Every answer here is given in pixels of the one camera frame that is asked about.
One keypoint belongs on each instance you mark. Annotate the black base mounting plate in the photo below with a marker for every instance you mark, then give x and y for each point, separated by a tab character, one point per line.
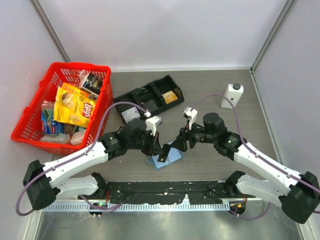
166	192

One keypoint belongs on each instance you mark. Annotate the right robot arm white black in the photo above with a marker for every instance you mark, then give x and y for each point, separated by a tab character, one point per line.
297	194

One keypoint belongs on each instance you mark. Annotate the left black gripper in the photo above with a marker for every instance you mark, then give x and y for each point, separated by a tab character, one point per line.
155	148

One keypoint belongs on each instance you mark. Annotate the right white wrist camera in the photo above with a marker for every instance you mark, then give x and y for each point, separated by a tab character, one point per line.
191	115

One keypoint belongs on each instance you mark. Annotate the white card in tray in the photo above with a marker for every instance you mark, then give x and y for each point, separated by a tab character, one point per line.
130	114

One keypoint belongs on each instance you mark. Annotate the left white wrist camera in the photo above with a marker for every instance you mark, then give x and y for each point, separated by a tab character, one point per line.
152	123

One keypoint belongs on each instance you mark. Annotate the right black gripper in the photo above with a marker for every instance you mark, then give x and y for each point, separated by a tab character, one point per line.
180	143

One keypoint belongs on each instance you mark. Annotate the blue leather card holder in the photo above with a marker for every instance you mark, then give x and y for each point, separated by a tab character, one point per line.
173	156

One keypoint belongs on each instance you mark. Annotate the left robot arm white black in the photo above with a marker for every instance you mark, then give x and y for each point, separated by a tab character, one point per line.
82	160

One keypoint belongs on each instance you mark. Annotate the red plastic shopping basket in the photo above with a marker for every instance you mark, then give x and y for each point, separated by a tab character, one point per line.
28	129

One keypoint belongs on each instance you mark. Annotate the black snack box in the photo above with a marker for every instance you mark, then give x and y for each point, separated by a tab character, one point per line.
91	84

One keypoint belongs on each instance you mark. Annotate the aluminium rail frame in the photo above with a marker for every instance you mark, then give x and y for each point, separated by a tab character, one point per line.
94	187

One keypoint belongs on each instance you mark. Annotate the yellow Lays chips bag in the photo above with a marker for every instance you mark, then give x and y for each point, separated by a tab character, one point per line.
73	106

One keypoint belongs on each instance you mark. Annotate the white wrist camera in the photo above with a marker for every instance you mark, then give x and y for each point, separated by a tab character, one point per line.
152	123
191	115

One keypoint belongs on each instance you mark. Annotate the black three-compartment organizer tray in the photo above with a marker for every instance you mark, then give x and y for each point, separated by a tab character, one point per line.
149	96

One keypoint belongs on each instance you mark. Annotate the white bottle grey cap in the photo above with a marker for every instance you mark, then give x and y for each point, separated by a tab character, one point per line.
233	93

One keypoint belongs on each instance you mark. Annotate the blue packaged item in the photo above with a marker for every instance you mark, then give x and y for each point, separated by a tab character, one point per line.
48	125

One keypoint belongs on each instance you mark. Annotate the grey VIP card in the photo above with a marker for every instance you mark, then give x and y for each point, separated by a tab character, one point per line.
164	154

